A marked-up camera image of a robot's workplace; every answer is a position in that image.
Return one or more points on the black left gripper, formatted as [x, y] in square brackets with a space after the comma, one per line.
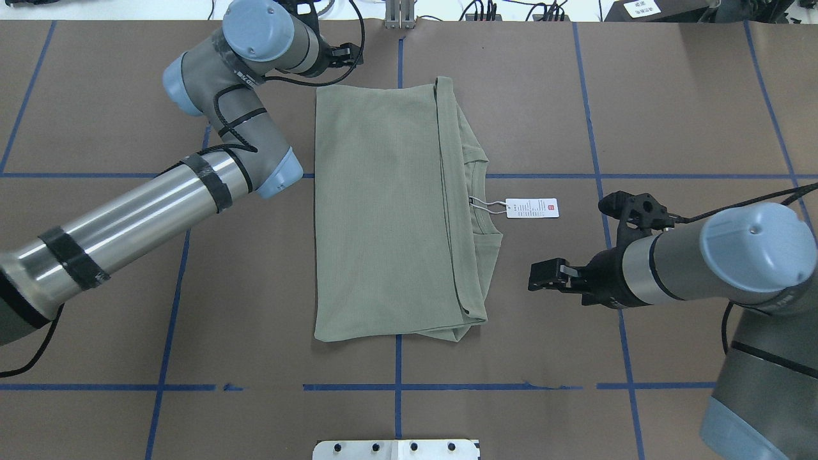
[326, 53]

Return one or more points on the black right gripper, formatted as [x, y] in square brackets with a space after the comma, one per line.
[604, 276]

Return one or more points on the olive green long-sleeve shirt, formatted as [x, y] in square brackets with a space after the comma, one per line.
[400, 248]

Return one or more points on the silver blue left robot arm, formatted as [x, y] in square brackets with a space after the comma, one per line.
[257, 42]

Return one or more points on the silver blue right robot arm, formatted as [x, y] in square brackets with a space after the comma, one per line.
[760, 257]

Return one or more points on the white paper clothing tag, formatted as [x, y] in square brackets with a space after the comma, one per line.
[519, 208]

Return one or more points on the aluminium frame post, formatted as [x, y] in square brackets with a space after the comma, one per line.
[400, 14]

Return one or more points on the white camera stand column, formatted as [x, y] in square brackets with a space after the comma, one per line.
[398, 449]

